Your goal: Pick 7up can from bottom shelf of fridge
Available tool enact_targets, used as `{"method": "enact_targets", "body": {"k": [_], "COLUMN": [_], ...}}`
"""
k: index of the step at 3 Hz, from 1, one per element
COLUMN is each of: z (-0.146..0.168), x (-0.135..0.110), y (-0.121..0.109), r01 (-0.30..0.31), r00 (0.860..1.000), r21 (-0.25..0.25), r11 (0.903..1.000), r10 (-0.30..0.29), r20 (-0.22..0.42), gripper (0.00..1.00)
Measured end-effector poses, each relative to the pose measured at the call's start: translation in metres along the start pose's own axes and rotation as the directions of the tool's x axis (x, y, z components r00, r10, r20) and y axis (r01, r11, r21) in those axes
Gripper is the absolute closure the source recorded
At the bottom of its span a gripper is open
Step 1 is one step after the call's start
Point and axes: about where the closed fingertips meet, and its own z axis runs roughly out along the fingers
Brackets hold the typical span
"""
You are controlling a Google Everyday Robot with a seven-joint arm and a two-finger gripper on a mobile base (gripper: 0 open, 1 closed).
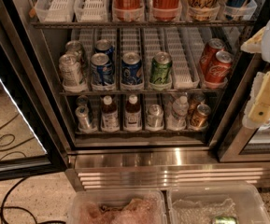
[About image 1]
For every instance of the brown juice bottle right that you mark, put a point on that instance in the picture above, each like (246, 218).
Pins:
(132, 116)

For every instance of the white can middle front left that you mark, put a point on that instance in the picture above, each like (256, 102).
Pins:
(71, 70)

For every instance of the gold can bottom front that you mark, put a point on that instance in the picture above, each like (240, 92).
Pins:
(200, 115)

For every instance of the white can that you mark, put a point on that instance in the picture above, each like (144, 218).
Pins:
(71, 70)
(75, 47)

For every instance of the right fridge door frame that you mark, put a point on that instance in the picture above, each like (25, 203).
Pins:
(237, 143)

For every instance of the empty white tray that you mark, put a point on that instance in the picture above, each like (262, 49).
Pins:
(91, 10)
(55, 10)

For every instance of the silver slim can bottom left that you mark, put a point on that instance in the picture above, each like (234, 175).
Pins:
(84, 117)

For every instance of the brown juice bottle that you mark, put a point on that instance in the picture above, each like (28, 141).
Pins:
(132, 116)
(110, 114)

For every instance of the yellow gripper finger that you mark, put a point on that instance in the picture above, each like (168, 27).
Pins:
(260, 110)
(254, 44)

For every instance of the red coke can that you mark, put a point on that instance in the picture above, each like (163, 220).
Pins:
(219, 67)
(211, 48)

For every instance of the open glass fridge door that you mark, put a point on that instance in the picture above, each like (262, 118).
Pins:
(31, 142)

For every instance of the gold can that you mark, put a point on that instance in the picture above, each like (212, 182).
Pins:
(200, 115)
(195, 100)

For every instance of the blue pepsi can back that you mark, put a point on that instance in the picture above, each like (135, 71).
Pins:
(104, 46)

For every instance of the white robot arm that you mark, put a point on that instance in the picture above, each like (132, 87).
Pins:
(257, 82)

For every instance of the clear bin with bubble wrap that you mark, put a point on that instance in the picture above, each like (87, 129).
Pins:
(199, 203)

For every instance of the silver can bottom shelf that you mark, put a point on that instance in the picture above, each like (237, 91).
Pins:
(155, 117)

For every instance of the clear bin with pink wrap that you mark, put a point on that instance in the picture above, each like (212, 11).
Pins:
(118, 206)

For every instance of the empty white tray top left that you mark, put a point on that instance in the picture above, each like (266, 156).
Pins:
(55, 10)

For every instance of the brown juice bottle left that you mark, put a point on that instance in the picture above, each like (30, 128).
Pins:
(110, 114)

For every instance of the blue pepsi can centre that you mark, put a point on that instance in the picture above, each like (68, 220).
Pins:
(131, 69)

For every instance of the steel fridge base grille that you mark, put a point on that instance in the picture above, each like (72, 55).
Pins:
(165, 177)

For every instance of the clear water bottle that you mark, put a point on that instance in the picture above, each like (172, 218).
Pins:
(178, 114)

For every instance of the dark can bottom back left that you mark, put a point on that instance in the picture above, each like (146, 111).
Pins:
(82, 100)

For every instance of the blue pepsi can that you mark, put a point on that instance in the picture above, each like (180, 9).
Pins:
(104, 46)
(131, 69)
(102, 70)

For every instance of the empty white tray middle shelf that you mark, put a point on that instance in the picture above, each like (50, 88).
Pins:
(183, 74)

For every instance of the green soda can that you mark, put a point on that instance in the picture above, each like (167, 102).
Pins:
(160, 68)

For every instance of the red coke can front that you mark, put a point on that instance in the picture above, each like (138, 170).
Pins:
(219, 67)

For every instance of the blue pepsi can front left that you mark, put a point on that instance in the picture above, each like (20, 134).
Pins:
(102, 70)

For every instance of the red coke can back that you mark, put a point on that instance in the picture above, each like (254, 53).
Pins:
(211, 48)

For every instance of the gold can bottom back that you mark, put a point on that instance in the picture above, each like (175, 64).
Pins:
(195, 100)

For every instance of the green can in bin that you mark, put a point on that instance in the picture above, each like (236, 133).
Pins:
(224, 220)

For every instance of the white can middle back left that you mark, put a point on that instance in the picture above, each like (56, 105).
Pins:
(75, 47)

